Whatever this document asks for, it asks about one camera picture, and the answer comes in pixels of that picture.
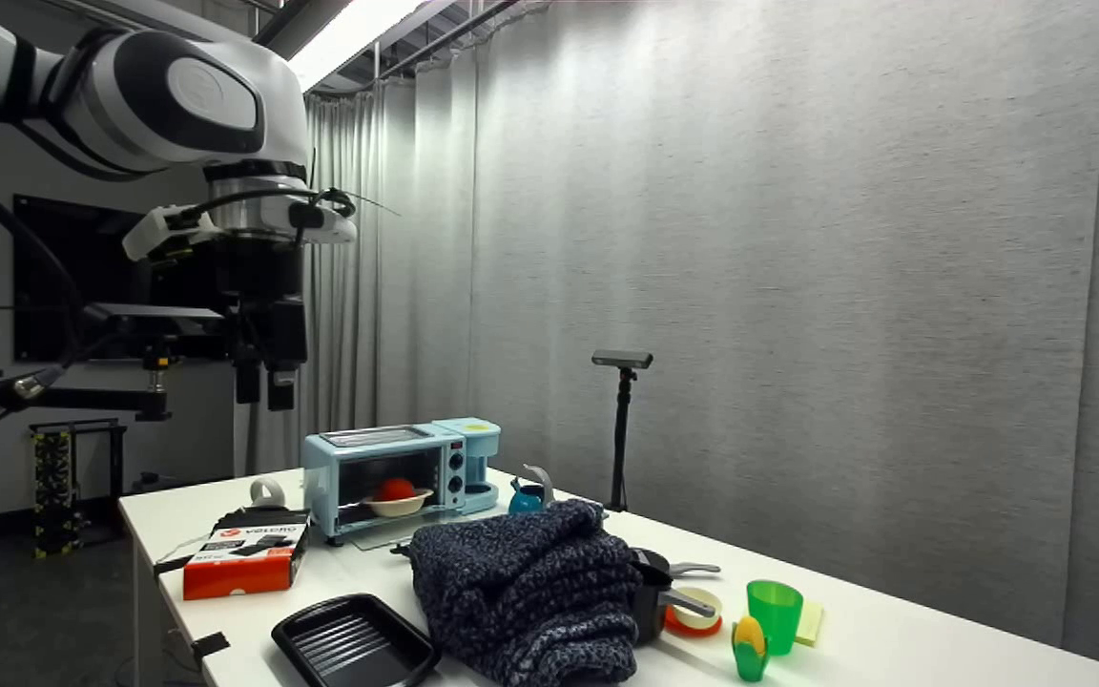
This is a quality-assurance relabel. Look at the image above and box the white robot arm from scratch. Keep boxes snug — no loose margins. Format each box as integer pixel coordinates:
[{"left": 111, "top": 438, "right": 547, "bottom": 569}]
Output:
[{"left": 0, "top": 29, "right": 329, "bottom": 408}]

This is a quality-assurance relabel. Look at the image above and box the small green cup with corn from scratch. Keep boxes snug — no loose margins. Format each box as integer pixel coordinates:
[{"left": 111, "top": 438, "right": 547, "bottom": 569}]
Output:
[{"left": 731, "top": 616, "right": 767, "bottom": 682}]

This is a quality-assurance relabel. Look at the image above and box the black pot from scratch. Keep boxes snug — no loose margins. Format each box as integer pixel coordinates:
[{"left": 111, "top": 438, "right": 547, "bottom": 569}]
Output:
[{"left": 634, "top": 549, "right": 673, "bottom": 647}]

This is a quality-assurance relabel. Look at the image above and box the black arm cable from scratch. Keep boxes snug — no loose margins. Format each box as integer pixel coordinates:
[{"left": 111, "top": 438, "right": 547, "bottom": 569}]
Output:
[{"left": 0, "top": 104, "right": 105, "bottom": 385}]

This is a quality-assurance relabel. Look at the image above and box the green plastic cup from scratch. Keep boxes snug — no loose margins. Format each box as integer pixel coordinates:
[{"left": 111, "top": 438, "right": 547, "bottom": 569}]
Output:
[{"left": 750, "top": 581, "right": 804, "bottom": 657}]

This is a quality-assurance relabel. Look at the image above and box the dark blue knitted cloth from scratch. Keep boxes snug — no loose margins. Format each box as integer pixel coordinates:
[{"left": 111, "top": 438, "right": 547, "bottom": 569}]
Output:
[{"left": 409, "top": 499, "right": 643, "bottom": 687}]

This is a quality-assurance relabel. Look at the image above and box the black wall monitor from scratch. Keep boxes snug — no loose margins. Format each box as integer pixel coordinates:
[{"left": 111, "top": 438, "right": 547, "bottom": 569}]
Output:
[{"left": 9, "top": 190, "right": 234, "bottom": 367}]

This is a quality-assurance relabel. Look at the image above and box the black grill tray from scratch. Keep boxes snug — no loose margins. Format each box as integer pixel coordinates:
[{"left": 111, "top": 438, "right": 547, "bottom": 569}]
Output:
[{"left": 273, "top": 595, "right": 441, "bottom": 687}]

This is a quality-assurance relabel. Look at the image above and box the orange box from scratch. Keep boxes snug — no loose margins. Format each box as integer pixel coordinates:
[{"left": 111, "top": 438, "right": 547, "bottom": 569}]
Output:
[{"left": 185, "top": 535, "right": 298, "bottom": 601}]

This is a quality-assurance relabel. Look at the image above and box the black shelf rack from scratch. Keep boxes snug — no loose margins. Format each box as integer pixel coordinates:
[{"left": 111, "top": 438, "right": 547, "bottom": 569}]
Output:
[{"left": 26, "top": 422, "right": 128, "bottom": 558}]

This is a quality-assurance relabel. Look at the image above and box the red toy in oven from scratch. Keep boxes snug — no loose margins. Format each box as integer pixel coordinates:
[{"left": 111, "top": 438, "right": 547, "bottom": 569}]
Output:
[{"left": 379, "top": 479, "right": 420, "bottom": 499}]

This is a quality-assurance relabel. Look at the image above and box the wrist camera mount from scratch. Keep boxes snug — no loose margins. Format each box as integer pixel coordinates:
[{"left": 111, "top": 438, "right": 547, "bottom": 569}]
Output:
[{"left": 124, "top": 188, "right": 354, "bottom": 264}]

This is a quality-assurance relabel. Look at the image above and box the camera on black stand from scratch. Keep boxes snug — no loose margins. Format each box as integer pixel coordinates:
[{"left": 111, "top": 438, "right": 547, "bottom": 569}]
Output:
[{"left": 592, "top": 353, "right": 657, "bottom": 511}]

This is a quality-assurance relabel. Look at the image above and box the light blue toy oven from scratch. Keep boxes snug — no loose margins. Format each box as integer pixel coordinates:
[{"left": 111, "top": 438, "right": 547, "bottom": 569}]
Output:
[{"left": 302, "top": 415, "right": 499, "bottom": 544}]

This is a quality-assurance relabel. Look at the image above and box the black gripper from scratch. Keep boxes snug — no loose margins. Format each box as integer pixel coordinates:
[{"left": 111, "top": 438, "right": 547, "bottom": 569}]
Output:
[{"left": 214, "top": 242, "right": 307, "bottom": 414}]

